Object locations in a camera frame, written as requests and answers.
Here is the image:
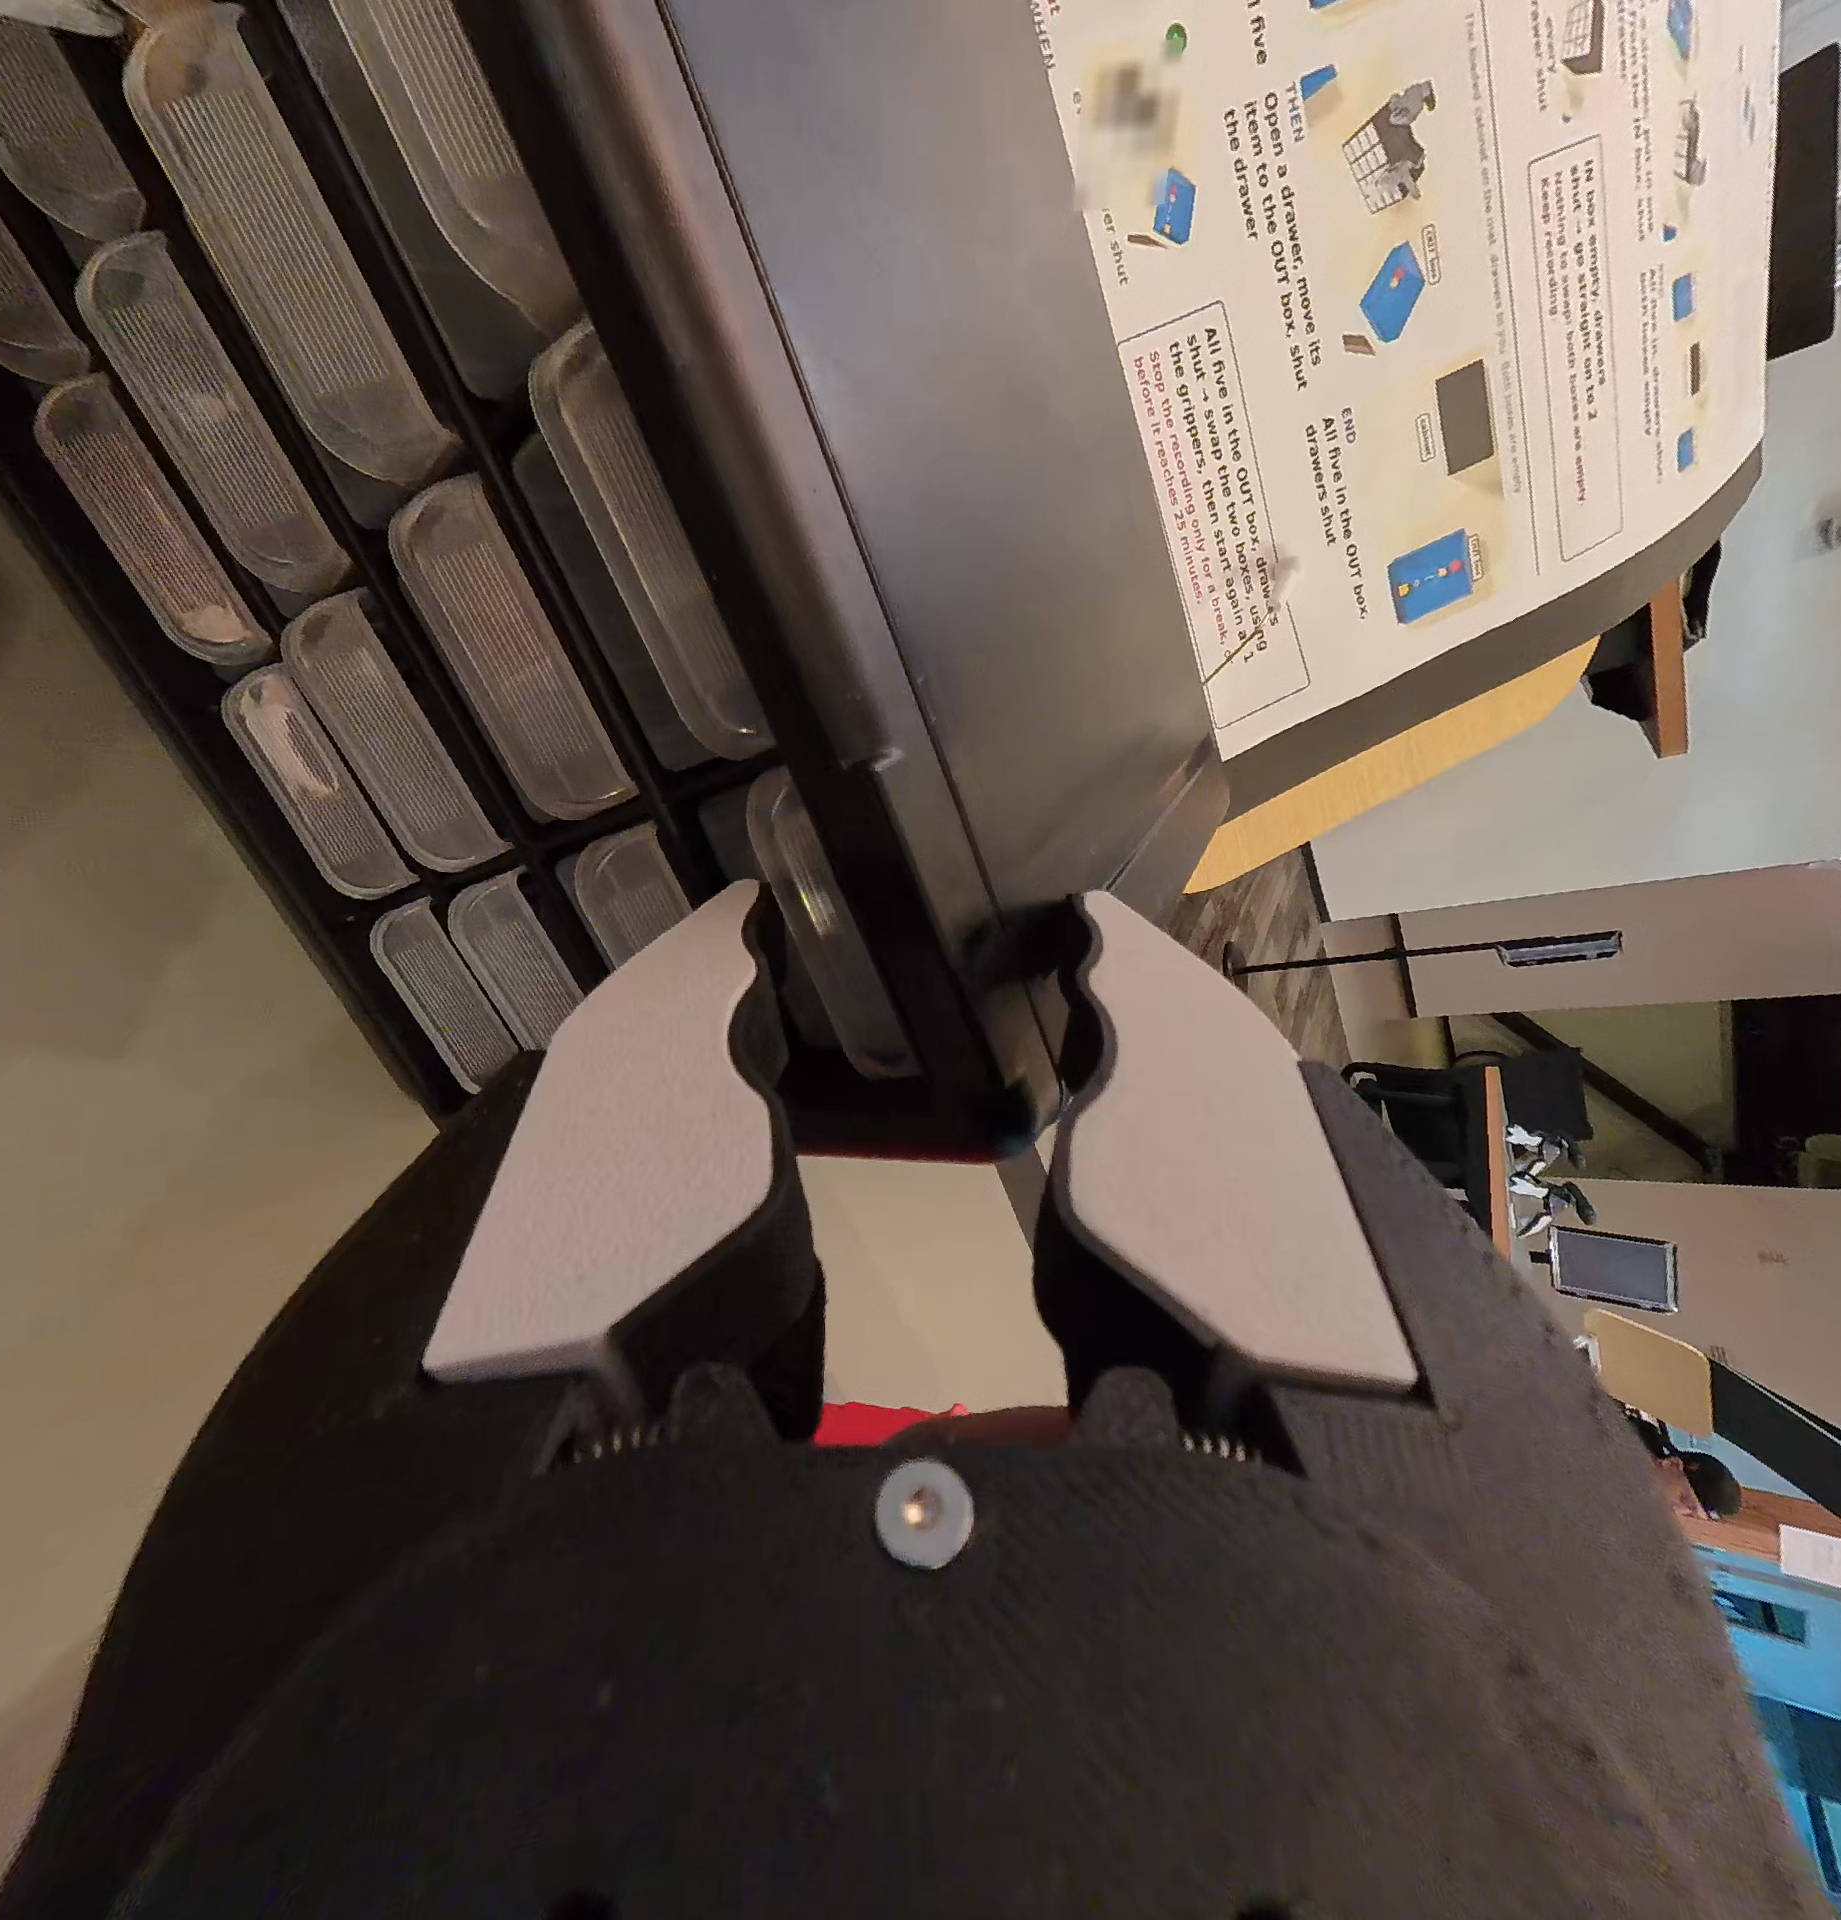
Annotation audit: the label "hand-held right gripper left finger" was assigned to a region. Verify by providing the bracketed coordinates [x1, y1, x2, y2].
[418, 880, 829, 1434]

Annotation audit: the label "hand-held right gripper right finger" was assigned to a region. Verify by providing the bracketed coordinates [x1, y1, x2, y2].
[1032, 891, 1423, 1438]

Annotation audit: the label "red box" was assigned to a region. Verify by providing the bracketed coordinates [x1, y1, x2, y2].
[814, 1402, 1071, 1449]

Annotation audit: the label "black drawer cabinet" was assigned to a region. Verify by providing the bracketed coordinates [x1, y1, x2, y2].
[0, 0, 1228, 1162]

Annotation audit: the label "rows of clear cabinet drawers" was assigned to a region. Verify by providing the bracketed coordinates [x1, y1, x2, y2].
[0, 0, 779, 1090]

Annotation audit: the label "black stand pole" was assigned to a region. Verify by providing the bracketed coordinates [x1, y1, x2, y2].
[1234, 926, 1624, 972]

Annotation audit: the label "small monitor screen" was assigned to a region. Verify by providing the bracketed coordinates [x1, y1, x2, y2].
[1549, 1226, 1687, 1318]

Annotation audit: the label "light wooden table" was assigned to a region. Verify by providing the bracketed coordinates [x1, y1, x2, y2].
[1181, 435, 1783, 898]

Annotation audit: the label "tan board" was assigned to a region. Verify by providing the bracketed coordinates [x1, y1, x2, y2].
[1587, 1308, 1716, 1434]

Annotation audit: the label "white partition panel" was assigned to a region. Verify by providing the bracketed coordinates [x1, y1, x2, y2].
[1316, 861, 1841, 1021]

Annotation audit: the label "printed instruction sheet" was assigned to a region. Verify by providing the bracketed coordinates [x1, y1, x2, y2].
[1017, 0, 1783, 758]

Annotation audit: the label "black flat panel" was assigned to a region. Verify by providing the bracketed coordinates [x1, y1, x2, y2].
[1768, 45, 1841, 360]

